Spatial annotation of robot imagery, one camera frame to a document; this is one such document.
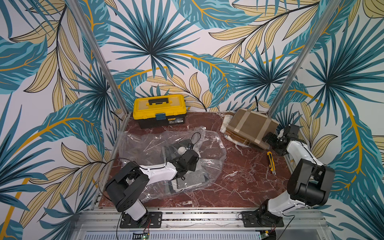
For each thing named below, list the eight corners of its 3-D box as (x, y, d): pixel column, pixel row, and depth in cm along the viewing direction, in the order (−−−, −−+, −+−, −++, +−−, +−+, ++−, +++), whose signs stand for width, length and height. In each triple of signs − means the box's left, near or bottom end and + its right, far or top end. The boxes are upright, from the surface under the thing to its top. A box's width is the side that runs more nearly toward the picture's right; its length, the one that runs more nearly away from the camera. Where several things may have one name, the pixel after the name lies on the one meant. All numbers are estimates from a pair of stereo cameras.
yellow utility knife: (270, 173, 91) (272, 172, 89) (266, 152, 101) (268, 150, 99) (274, 174, 91) (276, 173, 89) (270, 153, 100) (271, 151, 98)
